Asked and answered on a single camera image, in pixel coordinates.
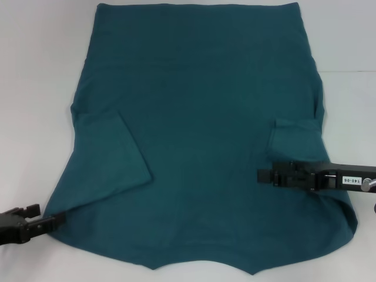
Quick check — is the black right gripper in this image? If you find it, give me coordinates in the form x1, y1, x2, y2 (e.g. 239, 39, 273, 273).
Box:
256, 160, 376, 195

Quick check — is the teal blue shirt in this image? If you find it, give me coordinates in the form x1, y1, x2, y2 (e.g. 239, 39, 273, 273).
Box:
45, 2, 359, 267

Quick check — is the right arm cable with plug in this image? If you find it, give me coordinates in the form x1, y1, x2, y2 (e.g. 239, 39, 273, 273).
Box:
361, 177, 376, 213

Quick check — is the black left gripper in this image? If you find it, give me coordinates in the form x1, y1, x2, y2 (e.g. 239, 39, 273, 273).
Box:
0, 203, 67, 247

